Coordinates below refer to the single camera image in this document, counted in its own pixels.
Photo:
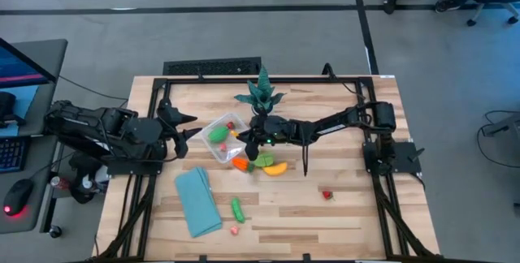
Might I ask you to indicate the computer monitor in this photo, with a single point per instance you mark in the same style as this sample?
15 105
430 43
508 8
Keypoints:
20 68

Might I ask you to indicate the green toy cucumber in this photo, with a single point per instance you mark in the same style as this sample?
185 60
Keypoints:
237 211

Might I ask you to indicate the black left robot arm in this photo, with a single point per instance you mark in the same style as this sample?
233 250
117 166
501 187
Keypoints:
101 129

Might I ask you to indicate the clear plastic tupperware container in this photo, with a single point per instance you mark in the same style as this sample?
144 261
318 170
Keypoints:
233 155

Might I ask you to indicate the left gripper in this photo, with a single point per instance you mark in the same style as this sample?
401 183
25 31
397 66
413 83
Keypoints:
168 125

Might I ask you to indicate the yellow toy banana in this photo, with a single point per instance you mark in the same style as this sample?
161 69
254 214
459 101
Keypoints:
275 170

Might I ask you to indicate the grey office desk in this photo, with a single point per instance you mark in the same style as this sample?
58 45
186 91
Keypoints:
44 56

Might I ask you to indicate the grey metal floor stand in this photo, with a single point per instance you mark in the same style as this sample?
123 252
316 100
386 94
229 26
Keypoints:
503 126

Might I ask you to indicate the red toy strawberry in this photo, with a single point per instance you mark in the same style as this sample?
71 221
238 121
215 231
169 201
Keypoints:
327 195
230 125

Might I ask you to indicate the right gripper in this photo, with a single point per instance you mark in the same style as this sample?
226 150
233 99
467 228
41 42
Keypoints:
264 129

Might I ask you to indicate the black floor vent grille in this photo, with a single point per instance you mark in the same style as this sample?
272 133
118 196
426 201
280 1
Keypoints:
211 67

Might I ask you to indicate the green plant in white pot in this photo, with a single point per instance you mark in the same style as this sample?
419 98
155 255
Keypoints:
262 92

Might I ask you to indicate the folded teal cloth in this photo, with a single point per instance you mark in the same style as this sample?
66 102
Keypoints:
199 202

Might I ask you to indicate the black desk leg caster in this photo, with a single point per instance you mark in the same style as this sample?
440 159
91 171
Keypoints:
55 231

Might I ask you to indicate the green toy corn husk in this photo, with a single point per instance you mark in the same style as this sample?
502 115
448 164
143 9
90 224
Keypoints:
218 134

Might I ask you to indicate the red drink can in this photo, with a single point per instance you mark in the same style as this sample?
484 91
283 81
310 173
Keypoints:
61 182

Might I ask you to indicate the orange toy carrot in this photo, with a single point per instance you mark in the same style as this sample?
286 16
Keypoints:
240 164

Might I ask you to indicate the black monitor stand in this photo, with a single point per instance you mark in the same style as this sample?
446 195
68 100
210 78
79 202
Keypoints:
7 109

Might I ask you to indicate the black computer mouse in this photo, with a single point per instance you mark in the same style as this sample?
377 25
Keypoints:
18 196

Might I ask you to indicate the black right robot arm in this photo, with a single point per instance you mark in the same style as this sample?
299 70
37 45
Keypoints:
337 123

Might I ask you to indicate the black and white bottle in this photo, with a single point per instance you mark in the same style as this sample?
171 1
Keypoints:
87 182

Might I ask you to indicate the black computer keyboard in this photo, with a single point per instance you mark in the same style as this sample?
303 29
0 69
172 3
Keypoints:
12 155

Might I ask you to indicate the light green toy lettuce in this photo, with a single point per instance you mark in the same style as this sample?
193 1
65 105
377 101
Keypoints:
266 160

